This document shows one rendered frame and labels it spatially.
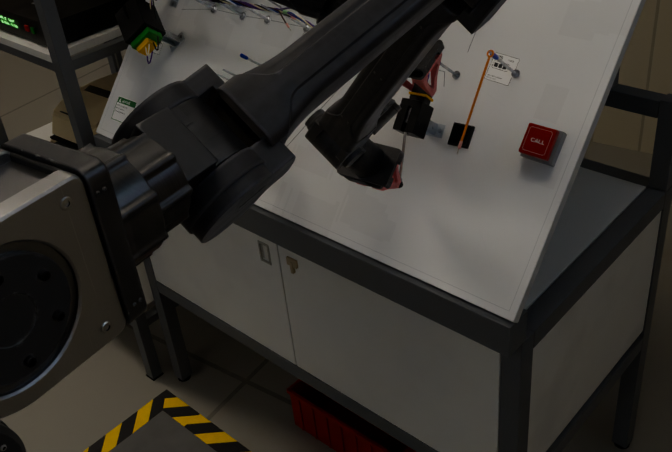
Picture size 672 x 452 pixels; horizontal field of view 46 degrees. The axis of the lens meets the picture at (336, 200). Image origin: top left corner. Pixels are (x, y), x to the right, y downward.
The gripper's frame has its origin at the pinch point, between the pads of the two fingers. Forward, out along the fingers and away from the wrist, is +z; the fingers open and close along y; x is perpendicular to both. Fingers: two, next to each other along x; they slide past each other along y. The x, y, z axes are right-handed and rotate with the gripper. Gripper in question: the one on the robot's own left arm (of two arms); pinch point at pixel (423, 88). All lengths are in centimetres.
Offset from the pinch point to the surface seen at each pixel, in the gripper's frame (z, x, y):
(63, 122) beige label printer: 26, 16, 119
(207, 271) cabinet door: 48, 31, 63
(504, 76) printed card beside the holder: 3.5, -8.5, -10.2
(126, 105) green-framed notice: 14, 12, 84
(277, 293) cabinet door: 44, 31, 37
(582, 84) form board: 3.0, -9.2, -23.8
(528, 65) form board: 2.4, -10.8, -13.8
